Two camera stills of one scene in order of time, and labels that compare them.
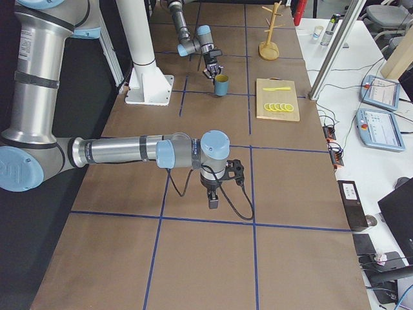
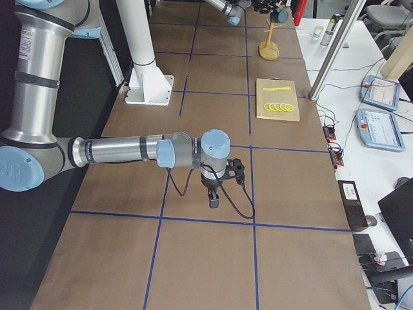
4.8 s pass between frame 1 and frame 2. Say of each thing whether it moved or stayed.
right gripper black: stayed
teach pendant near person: stayed
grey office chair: stayed
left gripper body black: moved
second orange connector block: stayed
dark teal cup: moved
